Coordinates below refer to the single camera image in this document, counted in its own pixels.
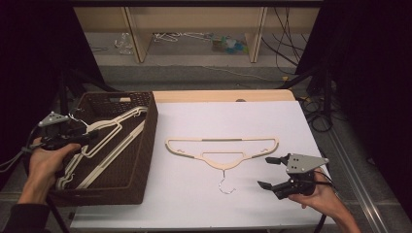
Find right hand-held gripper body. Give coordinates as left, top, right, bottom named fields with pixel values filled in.
left=273, top=152, right=330, bottom=200

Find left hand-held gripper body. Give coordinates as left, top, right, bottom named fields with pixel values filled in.
left=37, top=111, right=80, bottom=151

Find brown woven basket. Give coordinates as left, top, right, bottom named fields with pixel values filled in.
left=31, top=90, right=159, bottom=207

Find person's right hand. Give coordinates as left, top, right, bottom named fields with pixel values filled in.
left=287, top=167, right=342, bottom=216

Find person's left hand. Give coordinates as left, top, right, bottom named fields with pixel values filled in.
left=22, top=137, right=83, bottom=195

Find black stand legs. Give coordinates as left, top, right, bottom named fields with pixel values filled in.
left=57, top=67, right=119, bottom=130
left=276, top=64, right=334, bottom=121

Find black curtain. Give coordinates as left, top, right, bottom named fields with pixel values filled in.
left=0, top=0, right=105, bottom=190
left=294, top=0, right=412, bottom=221

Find white table cover sheet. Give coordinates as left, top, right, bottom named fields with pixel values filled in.
left=69, top=100, right=338, bottom=231

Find clear plastic bag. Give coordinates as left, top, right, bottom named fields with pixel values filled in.
left=113, top=32, right=134, bottom=55

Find pile of coloured plastic things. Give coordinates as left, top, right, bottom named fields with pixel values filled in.
left=211, top=34, right=250, bottom=55

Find white hangers on floor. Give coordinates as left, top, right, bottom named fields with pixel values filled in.
left=153, top=31, right=215, bottom=44

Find beige wooden shelf unit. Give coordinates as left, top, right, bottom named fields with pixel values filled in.
left=73, top=6, right=320, bottom=64

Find right hand-held gripper cable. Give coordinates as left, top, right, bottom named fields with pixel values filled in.
left=313, top=170, right=338, bottom=233

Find hand-held gripper cable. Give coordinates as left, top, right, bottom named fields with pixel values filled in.
left=0, top=125, right=41, bottom=173
left=313, top=170, right=338, bottom=233

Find coiled black floor cables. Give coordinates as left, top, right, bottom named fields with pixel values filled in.
left=299, top=93, right=334, bottom=134

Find left hand-held gripper cable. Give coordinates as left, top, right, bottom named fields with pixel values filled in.
left=0, top=125, right=41, bottom=173

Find thin white floor cord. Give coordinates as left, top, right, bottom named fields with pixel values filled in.
left=202, top=64, right=288, bottom=83

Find hanging black cables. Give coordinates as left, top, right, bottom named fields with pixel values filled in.
left=261, top=6, right=309, bottom=76

